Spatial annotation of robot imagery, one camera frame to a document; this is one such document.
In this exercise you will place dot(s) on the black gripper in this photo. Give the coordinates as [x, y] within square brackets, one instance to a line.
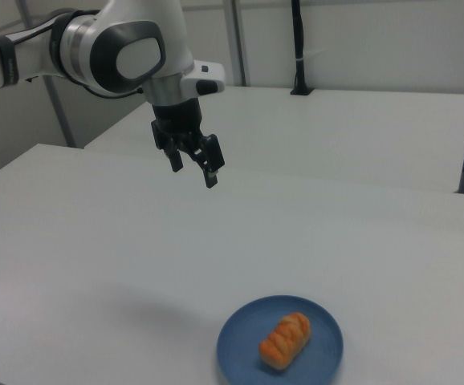
[176, 120]

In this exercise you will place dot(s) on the orange braided bread loaf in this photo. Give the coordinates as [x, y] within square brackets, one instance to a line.
[286, 339]

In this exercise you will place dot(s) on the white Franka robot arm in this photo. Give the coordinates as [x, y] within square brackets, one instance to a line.
[135, 56]

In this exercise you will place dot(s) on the white side table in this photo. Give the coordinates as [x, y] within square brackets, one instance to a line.
[316, 132]

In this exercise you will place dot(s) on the blue round plate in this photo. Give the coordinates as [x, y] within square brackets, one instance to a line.
[240, 341]

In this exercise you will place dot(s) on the grey aluminium frame post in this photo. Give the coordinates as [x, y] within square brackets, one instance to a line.
[240, 40]

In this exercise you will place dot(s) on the black camera pole with clamp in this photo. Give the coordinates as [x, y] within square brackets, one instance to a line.
[298, 40]

